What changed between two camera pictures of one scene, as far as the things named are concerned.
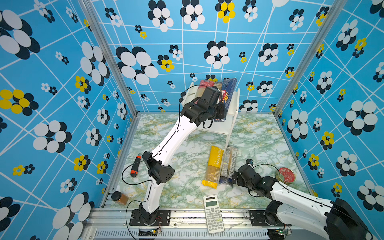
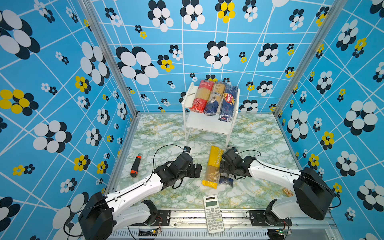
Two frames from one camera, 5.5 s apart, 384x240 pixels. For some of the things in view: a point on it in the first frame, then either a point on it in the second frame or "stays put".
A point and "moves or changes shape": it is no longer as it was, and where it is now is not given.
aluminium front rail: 114,224 stays put
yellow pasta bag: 212,174 stays put
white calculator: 213,214 stays put
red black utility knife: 135,168 stays put
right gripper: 239,178 → 225,166
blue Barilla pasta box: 228,87 moves or changes shape
